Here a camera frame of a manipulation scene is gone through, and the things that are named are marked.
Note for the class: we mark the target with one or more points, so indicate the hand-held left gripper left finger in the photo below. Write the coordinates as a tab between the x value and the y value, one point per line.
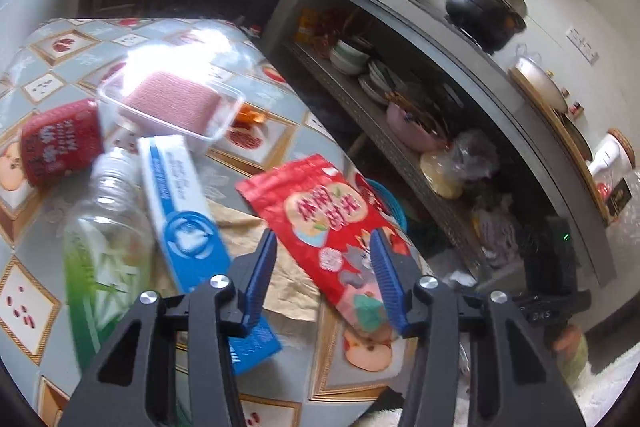
260	277

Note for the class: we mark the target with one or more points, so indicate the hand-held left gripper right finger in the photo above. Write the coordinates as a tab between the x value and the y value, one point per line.
390	287

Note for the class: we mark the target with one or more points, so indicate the blue plastic waste basket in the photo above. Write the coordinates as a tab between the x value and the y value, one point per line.
395	212

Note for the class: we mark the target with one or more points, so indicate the red snack bag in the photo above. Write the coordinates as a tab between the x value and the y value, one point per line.
310	217

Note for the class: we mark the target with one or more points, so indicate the clear plastic container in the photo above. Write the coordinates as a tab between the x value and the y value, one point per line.
222	127

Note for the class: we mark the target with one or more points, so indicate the orange peel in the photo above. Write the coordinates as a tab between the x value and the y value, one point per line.
250	117

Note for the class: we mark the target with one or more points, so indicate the pink scouring sponge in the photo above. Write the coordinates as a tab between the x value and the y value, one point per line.
170	102

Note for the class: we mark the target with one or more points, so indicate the crumpled brown paper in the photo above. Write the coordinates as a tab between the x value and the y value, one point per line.
295	287

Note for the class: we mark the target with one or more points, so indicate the pink white plastic bag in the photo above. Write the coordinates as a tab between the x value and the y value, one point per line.
500	232

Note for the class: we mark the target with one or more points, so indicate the blue white toothpaste box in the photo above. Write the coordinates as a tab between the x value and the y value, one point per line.
185	207

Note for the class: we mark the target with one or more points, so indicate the white jar with cork lid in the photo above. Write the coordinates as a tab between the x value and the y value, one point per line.
607	157

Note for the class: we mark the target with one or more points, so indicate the clear bag with yellow contents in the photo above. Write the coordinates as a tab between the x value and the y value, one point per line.
440	177

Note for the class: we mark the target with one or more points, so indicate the wooden cutting board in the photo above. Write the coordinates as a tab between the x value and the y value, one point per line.
567	132

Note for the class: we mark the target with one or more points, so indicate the person's fluffy green white clothing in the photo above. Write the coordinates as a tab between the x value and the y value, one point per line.
610	382

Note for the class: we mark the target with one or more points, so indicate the pink plastic basin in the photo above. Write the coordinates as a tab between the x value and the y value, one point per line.
415	137

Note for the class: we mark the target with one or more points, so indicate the green label plastic bottle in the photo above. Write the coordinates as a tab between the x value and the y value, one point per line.
110	227

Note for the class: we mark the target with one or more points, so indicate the stack of white plates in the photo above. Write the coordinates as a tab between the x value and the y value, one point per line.
377	82

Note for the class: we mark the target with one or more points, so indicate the concrete kitchen counter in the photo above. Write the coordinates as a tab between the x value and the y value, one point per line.
450	47

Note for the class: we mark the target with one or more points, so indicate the stack of white bowls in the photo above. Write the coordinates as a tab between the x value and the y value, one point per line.
347	57

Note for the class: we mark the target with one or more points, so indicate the red drink can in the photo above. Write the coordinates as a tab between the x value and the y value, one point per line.
60	142

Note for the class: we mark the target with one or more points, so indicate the black cooking pot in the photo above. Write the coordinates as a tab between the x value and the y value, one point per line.
480	17

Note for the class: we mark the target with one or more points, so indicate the orange yellow packets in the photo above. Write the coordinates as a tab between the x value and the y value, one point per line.
320	27

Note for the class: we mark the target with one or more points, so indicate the white wall outlet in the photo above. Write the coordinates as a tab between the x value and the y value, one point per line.
582	44

